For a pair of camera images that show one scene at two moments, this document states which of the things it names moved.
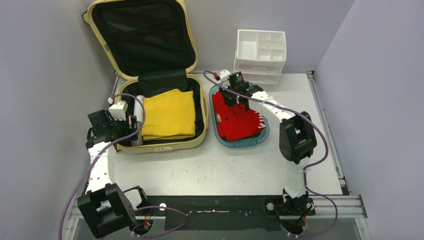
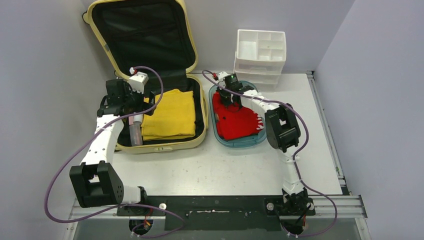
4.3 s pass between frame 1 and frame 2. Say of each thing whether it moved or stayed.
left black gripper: moved
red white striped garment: stayed
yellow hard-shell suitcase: stayed
